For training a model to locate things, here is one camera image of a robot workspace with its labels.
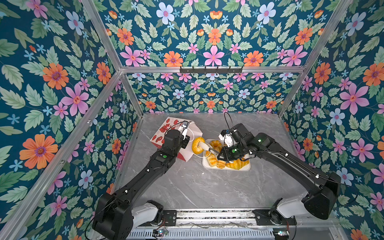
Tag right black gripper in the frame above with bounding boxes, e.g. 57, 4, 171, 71
214, 142, 247, 162

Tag white red paper bag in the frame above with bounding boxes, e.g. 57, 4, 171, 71
151, 117, 203, 162

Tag yellow ring bagel fake bread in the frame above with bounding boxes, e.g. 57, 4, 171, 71
192, 137, 205, 155

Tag round orange bun fake bread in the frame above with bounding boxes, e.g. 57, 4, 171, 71
210, 140, 223, 153

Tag long twisted fake bread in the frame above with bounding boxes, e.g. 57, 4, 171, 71
216, 161, 226, 169

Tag metal tongs white tips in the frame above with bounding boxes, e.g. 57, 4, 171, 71
198, 142, 220, 155

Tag yellow striped croissant fake bread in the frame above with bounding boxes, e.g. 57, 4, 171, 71
226, 159, 250, 170

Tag yellow fake bread piece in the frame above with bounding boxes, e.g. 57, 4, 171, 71
205, 152, 218, 167

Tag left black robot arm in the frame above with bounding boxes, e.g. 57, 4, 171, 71
92, 130, 190, 240

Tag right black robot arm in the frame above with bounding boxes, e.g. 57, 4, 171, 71
218, 124, 341, 225

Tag white rectangular tray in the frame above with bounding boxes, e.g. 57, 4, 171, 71
203, 139, 251, 171

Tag black hook rack bar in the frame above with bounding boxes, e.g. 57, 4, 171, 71
179, 66, 243, 75

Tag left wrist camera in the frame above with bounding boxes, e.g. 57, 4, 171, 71
179, 121, 190, 140

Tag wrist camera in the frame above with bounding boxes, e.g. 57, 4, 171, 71
219, 130, 234, 148
179, 121, 190, 140

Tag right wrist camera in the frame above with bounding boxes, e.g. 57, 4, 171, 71
219, 130, 234, 148

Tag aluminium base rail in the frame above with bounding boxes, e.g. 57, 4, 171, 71
95, 207, 343, 229

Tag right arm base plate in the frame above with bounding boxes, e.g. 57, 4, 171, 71
252, 209, 297, 226

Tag white slotted cable duct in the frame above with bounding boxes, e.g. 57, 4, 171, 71
127, 229, 275, 240

